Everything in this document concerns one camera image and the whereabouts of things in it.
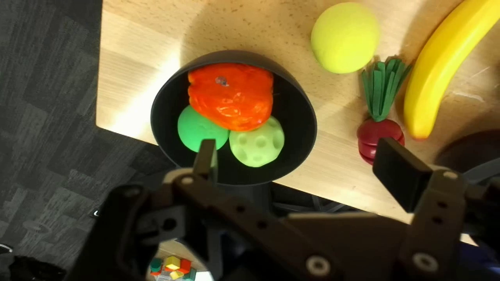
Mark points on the colourful toy blocks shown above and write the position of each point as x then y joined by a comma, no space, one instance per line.
173,265

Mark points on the green round toy fruit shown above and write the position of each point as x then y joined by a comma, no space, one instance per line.
198,132

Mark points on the light green dimpled toy ball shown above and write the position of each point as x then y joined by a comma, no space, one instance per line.
258,142

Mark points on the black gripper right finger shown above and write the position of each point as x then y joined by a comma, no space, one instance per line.
432,218

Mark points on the yellow toy lemon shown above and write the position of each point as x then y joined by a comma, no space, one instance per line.
344,37

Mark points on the orange toy pepper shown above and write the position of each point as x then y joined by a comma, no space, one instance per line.
232,95

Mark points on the yellow toy banana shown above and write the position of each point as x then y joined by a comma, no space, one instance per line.
443,67

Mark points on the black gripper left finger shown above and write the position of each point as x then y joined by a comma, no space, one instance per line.
244,228

